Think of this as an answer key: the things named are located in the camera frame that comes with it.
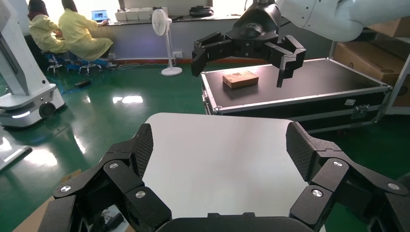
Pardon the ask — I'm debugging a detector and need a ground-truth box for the person yellow coat black hair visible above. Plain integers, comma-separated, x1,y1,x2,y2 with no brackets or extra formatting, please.
59,0,114,62

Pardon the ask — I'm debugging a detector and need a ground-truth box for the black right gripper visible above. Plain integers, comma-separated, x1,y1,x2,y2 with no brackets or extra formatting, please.
191,2,307,88

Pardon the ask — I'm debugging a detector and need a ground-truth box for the grey long desk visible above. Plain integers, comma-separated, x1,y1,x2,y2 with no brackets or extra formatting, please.
96,14,250,63

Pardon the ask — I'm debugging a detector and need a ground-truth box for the large brown cardboard carton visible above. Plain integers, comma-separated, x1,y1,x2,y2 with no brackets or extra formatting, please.
332,42,410,107

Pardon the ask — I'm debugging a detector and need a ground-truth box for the small closed cardboard box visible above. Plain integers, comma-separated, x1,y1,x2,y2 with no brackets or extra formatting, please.
222,70,260,89

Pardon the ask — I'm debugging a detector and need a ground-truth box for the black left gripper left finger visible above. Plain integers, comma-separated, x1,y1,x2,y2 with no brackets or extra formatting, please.
38,123,173,232

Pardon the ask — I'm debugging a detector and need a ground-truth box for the black coiled cable bundle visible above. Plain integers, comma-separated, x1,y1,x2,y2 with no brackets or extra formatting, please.
189,5,215,17

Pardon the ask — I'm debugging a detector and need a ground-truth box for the black aluminium flight case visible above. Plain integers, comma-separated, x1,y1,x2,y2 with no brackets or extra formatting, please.
201,58,394,134

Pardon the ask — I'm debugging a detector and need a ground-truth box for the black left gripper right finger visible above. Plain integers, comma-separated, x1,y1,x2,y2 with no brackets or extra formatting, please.
285,121,410,232

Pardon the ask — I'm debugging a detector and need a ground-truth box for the white standing fan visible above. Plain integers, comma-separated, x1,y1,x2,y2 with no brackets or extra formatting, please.
151,8,184,77

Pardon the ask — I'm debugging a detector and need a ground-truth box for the flat brown cardboard carton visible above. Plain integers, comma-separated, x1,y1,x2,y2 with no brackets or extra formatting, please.
366,16,410,38

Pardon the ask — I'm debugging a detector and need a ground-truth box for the blue floor cable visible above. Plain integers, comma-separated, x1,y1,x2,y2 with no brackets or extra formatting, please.
48,76,77,95

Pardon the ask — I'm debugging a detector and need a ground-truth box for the person yellow coat maroon headscarf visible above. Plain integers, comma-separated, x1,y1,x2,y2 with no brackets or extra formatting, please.
28,0,69,55

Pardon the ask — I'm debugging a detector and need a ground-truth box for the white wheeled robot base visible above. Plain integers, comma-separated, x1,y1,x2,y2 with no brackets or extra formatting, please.
0,0,66,130

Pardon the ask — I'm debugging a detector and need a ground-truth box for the blue stool chrome base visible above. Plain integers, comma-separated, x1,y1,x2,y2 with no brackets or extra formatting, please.
77,59,104,76
46,53,66,76

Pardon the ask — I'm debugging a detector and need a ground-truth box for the open laptop blue screen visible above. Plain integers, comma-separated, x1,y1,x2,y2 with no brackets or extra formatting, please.
91,9,110,23

